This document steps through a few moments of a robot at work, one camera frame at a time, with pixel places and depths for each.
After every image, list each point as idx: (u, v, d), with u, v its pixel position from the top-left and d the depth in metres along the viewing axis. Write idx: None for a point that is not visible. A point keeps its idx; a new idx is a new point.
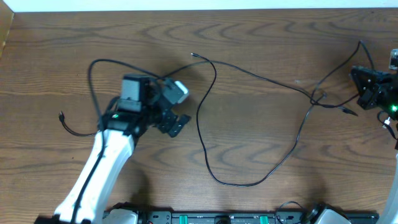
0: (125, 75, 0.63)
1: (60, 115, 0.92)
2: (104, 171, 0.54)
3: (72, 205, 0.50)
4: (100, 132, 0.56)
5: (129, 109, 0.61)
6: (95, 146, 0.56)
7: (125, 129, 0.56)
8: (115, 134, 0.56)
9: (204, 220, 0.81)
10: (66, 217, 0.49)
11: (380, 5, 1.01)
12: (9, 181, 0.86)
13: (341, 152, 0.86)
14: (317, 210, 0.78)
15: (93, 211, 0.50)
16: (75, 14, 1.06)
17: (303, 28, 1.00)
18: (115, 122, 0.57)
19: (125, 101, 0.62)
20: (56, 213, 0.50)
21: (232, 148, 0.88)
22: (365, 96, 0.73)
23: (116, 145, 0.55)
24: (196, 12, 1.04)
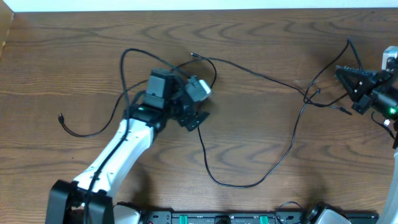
0: (153, 71, 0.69)
1: (60, 116, 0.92)
2: (125, 152, 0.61)
3: (91, 176, 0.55)
4: (124, 120, 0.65)
5: (152, 104, 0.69)
6: (120, 130, 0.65)
7: (148, 121, 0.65)
8: (140, 124, 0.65)
9: (204, 220, 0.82)
10: (84, 185, 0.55)
11: (380, 5, 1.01)
12: (10, 181, 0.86)
13: (341, 152, 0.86)
14: (316, 210, 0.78)
15: (110, 184, 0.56)
16: (75, 14, 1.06)
17: (303, 28, 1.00)
18: (140, 114, 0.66)
19: (150, 97, 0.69)
20: (75, 180, 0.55)
21: (232, 148, 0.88)
22: (361, 101, 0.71)
23: (139, 132, 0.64)
24: (195, 12, 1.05)
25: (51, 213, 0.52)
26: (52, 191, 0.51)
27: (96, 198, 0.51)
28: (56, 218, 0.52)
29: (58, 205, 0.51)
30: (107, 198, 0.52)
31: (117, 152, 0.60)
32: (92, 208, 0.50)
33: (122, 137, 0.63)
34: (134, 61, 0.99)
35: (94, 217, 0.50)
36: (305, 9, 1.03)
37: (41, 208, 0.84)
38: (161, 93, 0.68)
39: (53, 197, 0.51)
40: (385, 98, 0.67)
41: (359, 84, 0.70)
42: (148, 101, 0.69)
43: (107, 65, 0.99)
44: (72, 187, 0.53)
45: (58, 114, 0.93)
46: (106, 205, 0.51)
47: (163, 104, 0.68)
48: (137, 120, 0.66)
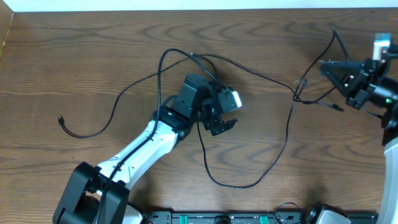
0: (187, 78, 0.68)
1: (60, 118, 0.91)
2: (149, 150, 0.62)
3: (114, 165, 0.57)
4: (153, 121, 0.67)
5: (181, 112, 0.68)
6: (147, 129, 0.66)
7: (174, 126, 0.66)
8: (166, 127, 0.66)
9: (204, 220, 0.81)
10: (106, 173, 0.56)
11: (380, 5, 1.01)
12: (10, 181, 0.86)
13: (341, 152, 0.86)
14: (315, 211, 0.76)
15: (129, 177, 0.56)
16: (75, 14, 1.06)
17: (303, 28, 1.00)
18: (168, 119, 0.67)
19: (180, 104, 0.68)
20: (99, 165, 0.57)
21: (232, 148, 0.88)
22: (358, 96, 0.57)
23: (165, 133, 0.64)
24: (196, 12, 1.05)
25: (69, 192, 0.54)
26: (76, 172, 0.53)
27: (114, 188, 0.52)
28: (72, 198, 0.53)
29: (78, 188, 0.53)
30: (125, 190, 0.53)
31: (140, 149, 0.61)
32: (110, 197, 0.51)
33: (148, 136, 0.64)
34: (134, 61, 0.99)
35: (109, 205, 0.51)
36: (305, 9, 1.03)
37: (41, 208, 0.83)
38: (191, 102, 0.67)
39: (76, 177, 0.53)
40: (382, 89, 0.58)
41: (351, 78, 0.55)
42: (178, 107, 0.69)
43: (107, 65, 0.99)
44: (95, 173, 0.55)
45: (58, 116, 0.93)
46: (122, 196, 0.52)
47: (190, 114, 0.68)
48: (163, 123, 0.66)
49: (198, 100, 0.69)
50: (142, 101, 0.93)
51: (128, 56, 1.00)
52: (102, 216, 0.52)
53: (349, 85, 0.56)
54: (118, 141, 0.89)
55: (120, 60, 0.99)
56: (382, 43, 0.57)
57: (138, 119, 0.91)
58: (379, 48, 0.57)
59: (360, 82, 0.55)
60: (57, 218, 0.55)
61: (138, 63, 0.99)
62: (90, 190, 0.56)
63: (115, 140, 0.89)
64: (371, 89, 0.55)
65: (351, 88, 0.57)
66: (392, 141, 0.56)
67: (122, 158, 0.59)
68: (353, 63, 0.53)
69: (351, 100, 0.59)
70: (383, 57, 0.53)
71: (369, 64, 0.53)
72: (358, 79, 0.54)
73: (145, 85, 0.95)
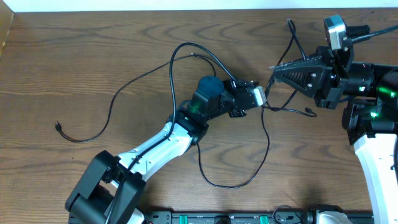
0: (199, 86, 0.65)
1: (56, 125, 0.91)
2: (166, 150, 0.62)
3: (132, 157, 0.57)
4: (170, 122, 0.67)
5: (194, 118, 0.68)
6: (165, 129, 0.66)
7: (189, 130, 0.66)
8: (182, 130, 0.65)
9: (204, 220, 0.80)
10: (125, 164, 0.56)
11: (379, 5, 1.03)
12: (9, 181, 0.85)
13: (340, 152, 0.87)
14: (311, 216, 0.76)
15: (146, 170, 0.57)
16: (76, 14, 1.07)
17: (303, 28, 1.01)
18: (183, 122, 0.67)
19: (196, 112, 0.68)
20: (118, 155, 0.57)
21: (232, 148, 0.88)
22: (329, 96, 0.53)
23: (182, 135, 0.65)
24: (195, 13, 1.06)
25: (87, 179, 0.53)
26: (97, 159, 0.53)
27: (133, 179, 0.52)
28: (88, 186, 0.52)
29: (94, 176, 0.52)
30: (142, 182, 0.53)
31: (157, 147, 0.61)
32: (126, 187, 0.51)
33: (165, 136, 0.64)
34: (134, 60, 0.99)
35: (125, 196, 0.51)
36: (304, 9, 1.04)
37: (41, 209, 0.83)
38: (203, 110, 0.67)
39: (96, 165, 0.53)
40: (354, 79, 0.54)
41: (312, 76, 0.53)
42: (193, 112, 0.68)
43: (107, 65, 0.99)
44: (114, 162, 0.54)
45: (56, 122, 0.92)
46: (140, 189, 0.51)
47: (204, 120, 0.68)
48: (180, 126, 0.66)
49: (212, 106, 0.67)
50: (142, 101, 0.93)
51: (128, 56, 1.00)
52: (117, 206, 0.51)
53: (313, 85, 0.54)
54: (118, 141, 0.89)
55: (120, 60, 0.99)
56: (337, 29, 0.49)
57: (139, 119, 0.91)
58: (337, 36, 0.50)
59: (326, 78, 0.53)
60: (69, 203, 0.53)
61: (138, 63, 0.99)
62: (106, 180, 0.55)
63: (115, 140, 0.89)
64: (342, 84, 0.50)
65: (316, 86, 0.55)
66: (359, 140, 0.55)
67: (140, 153, 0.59)
68: (310, 61, 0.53)
69: (322, 101, 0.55)
70: (345, 43, 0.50)
71: (327, 56, 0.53)
72: (322, 76, 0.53)
73: (145, 85, 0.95)
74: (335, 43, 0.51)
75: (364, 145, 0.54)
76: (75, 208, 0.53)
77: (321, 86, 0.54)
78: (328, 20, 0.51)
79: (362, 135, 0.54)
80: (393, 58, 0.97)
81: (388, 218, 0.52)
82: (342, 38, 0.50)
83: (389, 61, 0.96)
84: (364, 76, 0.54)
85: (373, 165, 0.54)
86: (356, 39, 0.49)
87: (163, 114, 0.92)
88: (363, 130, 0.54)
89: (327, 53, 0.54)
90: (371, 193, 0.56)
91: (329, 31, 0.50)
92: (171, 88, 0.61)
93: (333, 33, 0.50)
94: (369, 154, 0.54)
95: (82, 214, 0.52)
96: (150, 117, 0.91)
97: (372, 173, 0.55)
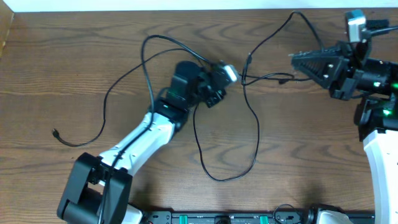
0: (176, 70, 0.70)
1: (54, 131, 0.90)
2: (148, 139, 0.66)
3: (114, 154, 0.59)
4: (149, 113, 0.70)
5: (175, 104, 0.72)
6: (144, 121, 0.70)
7: (171, 117, 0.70)
8: (163, 119, 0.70)
9: (204, 220, 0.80)
10: (108, 162, 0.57)
11: (380, 6, 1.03)
12: (9, 181, 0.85)
13: (341, 152, 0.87)
14: (313, 214, 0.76)
15: (130, 164, 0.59)
16: (75, 14, 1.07)
17: (303, 28, 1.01)
18: (163, 111, 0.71)
19: (175, 97, 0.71)
20: (99, 155, 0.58)
21: (232, 148, 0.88)
22: (343, 87, 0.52)
23: (163, 124, 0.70)
24: (195, 13, 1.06)
25: (73, 183, 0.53)
26: (78, 163, 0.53)
27: (118, 175, 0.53)
28: (76, 190, 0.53)
29: (80, 179, 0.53)
30: (128, 176, 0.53)
31: (139, 139, 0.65)
32: (113, 184, 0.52)
33: (146, 127, 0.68)
34: (134, 61, 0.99)
35: (114, 193, 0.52)
36: (305, 9, 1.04)
37: (41, 209, 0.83)
38: (183, 93, 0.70)
39: (79, 168, 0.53)
40: (368, 74, 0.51)
41: (329, 67, 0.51)
42: (172, 98, 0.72)
43: (107, 65, 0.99)
44: (96, 162, 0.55)
45: (56, 122, 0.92)
46: (127, 183, 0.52)
47: (185, 104, 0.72)
48: (160, 115, 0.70)
49: (190, 90, 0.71)
50: (142, 101, 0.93)
51: (128, 56, 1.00)
52: (109, 203, 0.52)
53: (329, 76, 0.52)
54: (119, 141, 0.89)
55: (120, 60, 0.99)
56: (358, 22, 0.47)
57: (138, 119, 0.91)
58: (357, 28, 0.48)
59: (342, 70, 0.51)
60: (61, 211, 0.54)
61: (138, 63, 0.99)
62: (92, 182, 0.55)
63: (115, 140, 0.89)
64: (358, 75, 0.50)
65: (333, 78, 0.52)
66: (368, 136, 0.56)
67: (122, 148, 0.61)
68: (328, 51, 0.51)
69: (336, 92, 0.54)
70: (364, 35, 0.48)
71: (346, 48, 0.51)
72: (338, 67, 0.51)
73: (145, 85, 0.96)
74: (353, 36, 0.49)
75: (374, 139, 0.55)
76: (68, 213, 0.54)
77: (337, 77, 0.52)
78: (348, 14, 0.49)
79: (372, 131, 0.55)
80: (393, 57, 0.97)
81: (389, 209, 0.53)
82: (361, 30, 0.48)
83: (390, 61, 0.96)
84: (380, 71, 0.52)
85: (379, 159, 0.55)
86: (374, 32, 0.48)
87: None
88: (374, 126, 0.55)
89: (346, 45, 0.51)
90: (375, 188, 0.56)
91: (348, 23, 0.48)
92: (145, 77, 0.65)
93: (353, 25, 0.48)
94: (377, 149, 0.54)
95: (75, 217, 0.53)
96: None
97: (377, 165, 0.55)
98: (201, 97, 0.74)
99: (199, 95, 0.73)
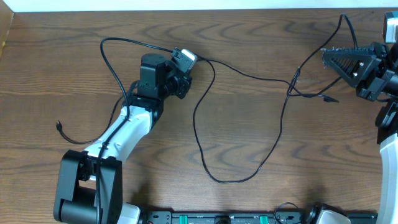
0: (143, 61, 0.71)
1: (58, 124, 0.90)
2: (129, 128, 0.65)
3: (99, 146, 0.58)
4: (125, 106, 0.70)
5: (148, 95, 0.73)
6: (121, 114, 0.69)
7: (147, 107, 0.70)
8: (140, 109, 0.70)
9: (204, 220, 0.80)
10: (94, 154, 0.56)
11: (379, 6, 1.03)
12: (9, 182, 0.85)
13: (341, 152, 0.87)
14: (314, 212, 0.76)
15: (117, 152, 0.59)
16: (75, 14, 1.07)
17: (303, 28, 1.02)
18: (139, 103, 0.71)
19: (146, 88, 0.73)
20: (85, 150, 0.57)
21: (232, 148, 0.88)
22: (372, 86, 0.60)
23: (142, 112, 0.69)
24: (195, 13, 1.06)
25: (64, 182, 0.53)
26: (65, 161, 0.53)
27: (107, 163, 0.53)
28: (68, 188, 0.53)
29: (69, 175, 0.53)
30: (117, 163, 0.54)
31: (120, 129, 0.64)
32: (104, 173, 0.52)
33: (125, 118, 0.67)
34: (134, 60, 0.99)
35: (107, 181, 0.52)
36: (304, 9, 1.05)
37: (41, 209, 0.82)
38: (154, 83, 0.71)
39: (66, 166, 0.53)
40: None
41: (360, 65, 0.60)
42: (145, 91, 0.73)
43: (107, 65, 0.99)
44: (83, 156, 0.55)
45: (56, 121, 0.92)
46: (117, 168, 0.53)
47: (157, 93, 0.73)
48: (136, 107, 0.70)
49: (160, 78, 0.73)
50: None
51: (128, 56, 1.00)
52: (104, 191, 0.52)
53: (358, 73, 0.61)
54: None
55: (120, 60, 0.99)
56: (395, 22, 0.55)
57: None
58: (393, 28, 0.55)
59: (373, 69, 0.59)
60: (56, 213, 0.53)
61: (138, 63, 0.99)
62: (83, 178, 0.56)
63: None
64: (387, 76, 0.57)
65: (362, 77, 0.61)
66: (386, 139, 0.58)
67: (105, 139, 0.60)
68: (361, 51, 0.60)
69: (364, 91, 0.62)
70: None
71: (380, 50, 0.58)
72: (369, 66, 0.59)
73: None
74: (389, 36, 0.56)
75: (392, 142, 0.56)
76: (65, 213, 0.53)
77: (366, 76, 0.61)
78: (388, 14, 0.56)
79: (392, 134, 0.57)
80: None
81: (393, 210, 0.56)
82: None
83: None
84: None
85: (394, 162, 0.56)
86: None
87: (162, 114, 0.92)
88: (395, 129, 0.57)
89: (380, 48, 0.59)
90: (385, 188, 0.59)
91: (387, 22, 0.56)
92: (112, 72, 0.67)
93: (391, 24, 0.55)
94: (393, 153, 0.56)
95: (73, 215, 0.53)
96: None
97: (390, 168, 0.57)
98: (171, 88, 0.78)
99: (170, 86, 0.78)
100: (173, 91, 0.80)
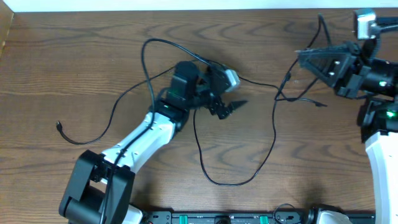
0: (176, 69, 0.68)
1: (58, 124, 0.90)
2: (152, 139, 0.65)
3: (117, 152, 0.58)
4: (150, 113, 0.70)
5: (175, 104, 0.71)
6: (145, 121, 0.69)
7: (171, 117, 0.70)
8: (164, 118, 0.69)
9: (204, 220, 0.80)
10: (111, 159, 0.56)
11: (379, 5, 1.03)
12: (9, 182, 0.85)
13: (340, 152, 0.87)
14: (313, 214, 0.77)
15: (132, 162, 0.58)
16: (75, 14, 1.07)
17: (303, 28, 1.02)
18: (165, 111, 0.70)
19: (175, 98, 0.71)
20: (102, 153, 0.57)
21: (232, 148, 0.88)
22: (350, 84, 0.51)
23: (165, 123, 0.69)
24: (195, 13, 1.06)
25: (76, 182, 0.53)
26: (81, 160, 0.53)
27: (120, 172, 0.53)
28: (77, 188, 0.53)
29: (83, 176, 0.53)
30: (130, 173, 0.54)
31: (141, 138, 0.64)
32: (116, 182, 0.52)
33: (147, 126, 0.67)
34: (134, 60, 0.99)
35: (117, 190, 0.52)
36: (305, 9, 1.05)
37: (41, 209, 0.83)
38: (183, 94, 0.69)
39: (81, 166, 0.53)
40: (375, 75, 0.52)
41: (336, 64, 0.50)
42: (172, 99, 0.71)
43: (107, 65, 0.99)
44: (99, 159, 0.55)
45: (56, 122, 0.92)
46: (129, 180, 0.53)
47: (185, 104, 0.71)
48: (161, 115, 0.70)
49: (190, 90, 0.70)
50: (142, 101, 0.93)
51: (128, 56, 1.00)
52: (111, 199, 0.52)
53: (335, 73, 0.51)
54: (118, 141, 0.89)
55: (120, 60, 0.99)
56: (368, 18, 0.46)
57: (138, 119, 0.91)
58: (366, 25, 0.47)
59: (349, 67, 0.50)
60: (63, 208, 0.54)
61: (138, 63, 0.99)
62: (94, 179, 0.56)
63: (115, 140, 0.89)
64: (364, 71, 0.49)
65: (339, 76, 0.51)
66: (370, 137, 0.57)
67: (125, 146, 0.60)
68: (334, 48, 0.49)
69: (342, 89, 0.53)
70: (373, 32, 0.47)
71: (352, 46, 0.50)
72: (345, 64, 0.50)
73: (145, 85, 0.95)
74: (362, 33, 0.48)
75: (375, 141, 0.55)
76: (70, 211, 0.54)
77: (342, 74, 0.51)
78: (357, 10, 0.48)
79: (374, 132, 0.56)
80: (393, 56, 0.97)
81: (389, 214, 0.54)
82: (370, 25, 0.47)
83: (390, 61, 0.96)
84: (386, 71, 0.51)
85: (381, 160, 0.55)
86: (385, 28, 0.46)
87: None
88: (377, 127, 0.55)
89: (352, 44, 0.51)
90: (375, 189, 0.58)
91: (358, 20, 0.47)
92: (145, 78, 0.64)
93: (363, 22, 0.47)
94: (379, 150, 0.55)
95: (76, 214, 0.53)
96: None
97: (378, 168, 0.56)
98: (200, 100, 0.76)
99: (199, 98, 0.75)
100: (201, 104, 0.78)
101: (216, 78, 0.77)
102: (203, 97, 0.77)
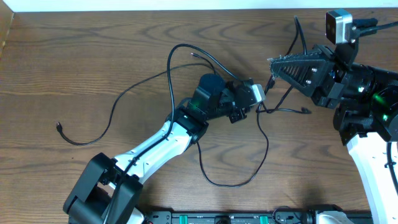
0: (201, 82, 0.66)
1: (58, 125, 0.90)
2: (165, 151, 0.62)
3: (129, 159, 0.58)
4: (168, 122, 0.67)
5: (194, 116, 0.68)
6: (162, 129, 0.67)
7: (189, 129, 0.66)
8: (181, 129, 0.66)
9: (204, 220, 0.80)
10: (122, 167, 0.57)
11: (379, 5, 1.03)
12: (9, 181, 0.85)
13: (340, 152, 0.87)
14: (311, 218, 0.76)
15: (143, 172, 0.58)
16: (75, 14, 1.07)
17: (303, 28, 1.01)
18: (182, 121, 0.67)
19: (196, 110, 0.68)
20: (115, 158, 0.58)
21: (232, 148, 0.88)
22: (331, 94, 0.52)
23: (182, 135, 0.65)
24: (195, 13, 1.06)
25: (85, 183, 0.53)
26: (94, 162, 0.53)
27: (129, 182, 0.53)
28: (84, 189, 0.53)
29: (92, 178, 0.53)
30: (138, 185, 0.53)
31: (155, 149, 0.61)
32: (123, 191, 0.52)
33: (164, 136, 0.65)
34: (134, 60, 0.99)
35: (122, 198, 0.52)
36: (305, 9, 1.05)
37: (41, 209, 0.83)
38: (204, 108, 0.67)
39: (92, 168, 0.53)
40: (355, 83, 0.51)
41: (313, 71, 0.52)
42: (193, 110, 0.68)
43: (107, 65, 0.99)
44: (111, 163, 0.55)
45: (56, 122, 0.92)
46: (136, 191, 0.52)
47: (204, 117, 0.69)
48: (178, 125, 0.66)
49: (212, 104, 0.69)
50: (142, 101, 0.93)
51: (128, 56, 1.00)
52: (115, 206, 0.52)
53: (312, 81, 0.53)
54: (118, 141, 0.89)
55: (120, 60, 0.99)
56: (346, 20, 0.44)
57: (138, 119, 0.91)
58: (345, 28, 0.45)
59: (326, 74, 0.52)
60: (67, 205, 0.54)
61: (138, 63, 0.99)
62: (102, 181, 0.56)
63: (115, 140, 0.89)
64: (346, 79, 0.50)
65: (316, 83, 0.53)
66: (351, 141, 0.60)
67: (138, 155, 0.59)
68: (311, 55, 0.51)
69: (323, 99, 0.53)
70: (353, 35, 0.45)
71: (327, 51, 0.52)
72: (322, 71, 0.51)
73: (145, 85, 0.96)
74: (340, 37, 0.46)
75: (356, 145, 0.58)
76: (73, 210, 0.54)
77: (321, 82, 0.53)
78: (333, 12, 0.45)
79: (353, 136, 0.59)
80: (393, 56, 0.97)
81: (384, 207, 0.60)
82: (351, 28, 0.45)
83: (391, 60, 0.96)
84: (364, 78, 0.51)
85: (366, 163, 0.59)
86: (364, 31, 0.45)
87: (162, 113, 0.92)
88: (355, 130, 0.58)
89: (326, 50, 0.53)
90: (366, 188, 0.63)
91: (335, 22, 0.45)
92: (168, 84, 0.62)
93: (341, 24, 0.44)
94: (363, 155, 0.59)
95: (79, 215, 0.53)
96: (150, 117, 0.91)
97: (367, 175, 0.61)
98: (222, 110, 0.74)
99: (221, 109, 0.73)
100: (224, 113, 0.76)
101: (240, 91, 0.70)
102: (224, 107, 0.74)
